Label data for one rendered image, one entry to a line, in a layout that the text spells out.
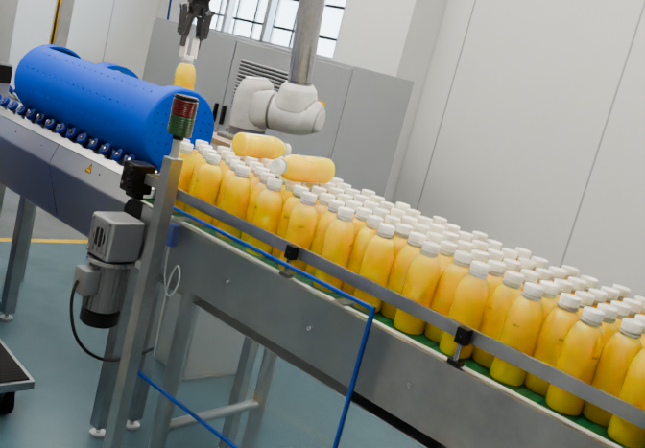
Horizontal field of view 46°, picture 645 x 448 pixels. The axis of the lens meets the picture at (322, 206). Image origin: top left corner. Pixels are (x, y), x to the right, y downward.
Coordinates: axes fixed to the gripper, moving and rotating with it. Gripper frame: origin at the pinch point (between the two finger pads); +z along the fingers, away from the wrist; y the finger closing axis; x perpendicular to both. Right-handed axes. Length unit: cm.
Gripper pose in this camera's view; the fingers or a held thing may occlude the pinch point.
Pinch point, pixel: (189, 48)
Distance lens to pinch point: 262.6
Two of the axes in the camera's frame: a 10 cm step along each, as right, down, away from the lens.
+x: 7.2, 3.0, -6.3
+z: -2.4, 9.5, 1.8
